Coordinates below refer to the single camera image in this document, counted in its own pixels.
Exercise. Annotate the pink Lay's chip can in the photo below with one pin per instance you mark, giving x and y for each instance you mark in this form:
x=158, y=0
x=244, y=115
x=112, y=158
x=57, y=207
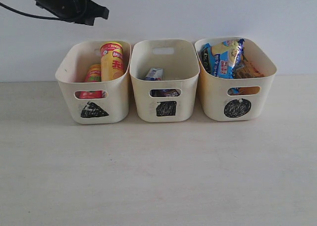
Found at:
x=93, y=75

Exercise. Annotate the cream bin triangle mark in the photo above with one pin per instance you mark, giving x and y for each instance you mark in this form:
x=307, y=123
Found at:
x=99, y=102

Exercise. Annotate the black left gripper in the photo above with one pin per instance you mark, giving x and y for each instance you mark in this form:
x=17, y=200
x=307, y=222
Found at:
x=68, y=11

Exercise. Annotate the yellow Lay's chip can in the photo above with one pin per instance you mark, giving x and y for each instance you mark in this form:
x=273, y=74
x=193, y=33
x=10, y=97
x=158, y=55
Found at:
x=112, y=66

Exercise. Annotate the white blue milk carton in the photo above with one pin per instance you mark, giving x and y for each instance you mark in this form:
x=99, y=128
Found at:
x=155, y=74

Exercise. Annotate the blue instant noodle packet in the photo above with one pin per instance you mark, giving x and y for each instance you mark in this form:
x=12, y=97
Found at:
x=221, y=59

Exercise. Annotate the cream bin square mark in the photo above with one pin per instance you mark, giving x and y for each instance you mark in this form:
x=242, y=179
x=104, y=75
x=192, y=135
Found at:
x=181, y=70

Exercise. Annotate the purple juice box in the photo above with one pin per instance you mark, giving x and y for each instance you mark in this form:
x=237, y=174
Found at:
x=166, y=93

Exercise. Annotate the orange instant noodle packet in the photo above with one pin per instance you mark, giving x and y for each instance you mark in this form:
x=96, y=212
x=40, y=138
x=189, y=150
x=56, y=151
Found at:
x=244, y=70

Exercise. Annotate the cream bin circle mark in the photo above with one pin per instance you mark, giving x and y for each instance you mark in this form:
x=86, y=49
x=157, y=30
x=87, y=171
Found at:
x=235, y=99

